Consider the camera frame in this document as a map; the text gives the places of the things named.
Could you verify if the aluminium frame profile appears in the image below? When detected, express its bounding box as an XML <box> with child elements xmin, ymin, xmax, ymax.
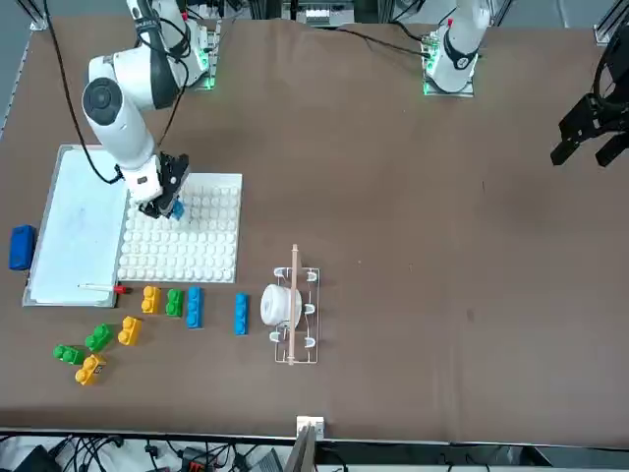
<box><xmin>593</xmin><ymin>0</ymin><xmax>629</xmax><ymax>46</ymax></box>
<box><xmin>29</xmin><ymin>0</ymin><xmax>52</xmax><ymax>31</ymax></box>

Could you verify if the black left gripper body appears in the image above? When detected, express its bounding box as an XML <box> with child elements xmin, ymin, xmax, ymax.
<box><xmin>593</xmin><ymin>92</ymin><xmax>629</xmax><ymax>138</ymax></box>

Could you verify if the white pen red cap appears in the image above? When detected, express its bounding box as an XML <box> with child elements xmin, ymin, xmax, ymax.
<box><xmin>77</xmin><ymin>282</ymin><xmax>130</xmax><ymax>295</ymax></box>

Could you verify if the silver framed whiteboard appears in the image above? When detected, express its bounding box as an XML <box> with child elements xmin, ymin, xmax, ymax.
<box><xmin>22</xmin><ymin>144</ymin><xmax>133</xmax><ymax>309</ymax></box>

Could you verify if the wooden rod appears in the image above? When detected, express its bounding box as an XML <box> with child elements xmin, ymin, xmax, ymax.
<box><xmin>287</xmin><ymin>244</ymin><xmax>301</xmax><ymax>367</ymax></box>

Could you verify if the white studded baseplate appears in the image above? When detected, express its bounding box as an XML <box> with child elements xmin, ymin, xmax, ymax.
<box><xmin>116</xmin><ymin>171</ymin><xmax>244</xmax><ymax>284</ymax></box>

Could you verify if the yellow two-stud block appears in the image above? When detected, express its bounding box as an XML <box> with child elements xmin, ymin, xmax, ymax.
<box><xmin>117</xmin><ymin>315</ymin><xmax>143</xmax><ymax>348</ymax></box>
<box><xmin>74</xmin><ymin>353</ymin><xmax>106</xmax><ymax>387</ymax></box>
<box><xmin>141</xmin><ymin>285</ymin><xmax>162</xmax><ymax>316</ymax></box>

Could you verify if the black base cable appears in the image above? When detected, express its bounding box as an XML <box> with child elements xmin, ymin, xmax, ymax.
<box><xmin>314</xmin><ymin>23</ymin><xmax>429</xmax><ymax>58</ymax></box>

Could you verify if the aluminium camera post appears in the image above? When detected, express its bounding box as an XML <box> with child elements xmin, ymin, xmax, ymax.
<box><xmin>284</xmin><ymin>415</ymin><xmax>326</xmax><ymax>472</ymax></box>

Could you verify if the blue whiteboard eraser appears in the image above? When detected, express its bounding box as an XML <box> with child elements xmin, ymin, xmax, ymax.
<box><xmin>8</xmin><ymin>224</ymin><xmax>38</xmax><ymax>271</ymax></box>

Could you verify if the black power adapter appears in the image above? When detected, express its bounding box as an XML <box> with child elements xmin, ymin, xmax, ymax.
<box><xmin>12</xmin><ymin>444</ymin><xmax>63</xmax><ymax>472</ymax></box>

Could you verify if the white cup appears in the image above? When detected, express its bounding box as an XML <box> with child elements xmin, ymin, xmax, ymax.
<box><xmin>259</xmin><ymin>283</ymin><xmax>302</xmax><ymax>328</ymax></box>

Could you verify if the green two-stud block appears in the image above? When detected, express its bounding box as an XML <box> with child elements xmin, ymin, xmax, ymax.
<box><xmin>164</xmin><ymin>288</ymin><xmax>186</xmax><ymax>318</ymax></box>
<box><xmin>52</xmin><ymin>343</ymin><xmax>87</xmax><ymax>366</ymax></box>
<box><xmin>84</xmin><ymin>323</ymin><xmax>117</xmax><ymax>353</ymax></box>

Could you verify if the red black power device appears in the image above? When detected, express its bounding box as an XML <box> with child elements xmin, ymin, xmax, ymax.
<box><xmin>179</xmin><ymin>449</ymin><xmax>207</xmax><ymax>472</ymax></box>

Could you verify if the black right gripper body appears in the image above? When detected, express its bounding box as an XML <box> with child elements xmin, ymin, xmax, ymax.
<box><xmin>156</xmin><ymin>152</ymin><xmax>192</xmax><ymax>199</ymax></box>

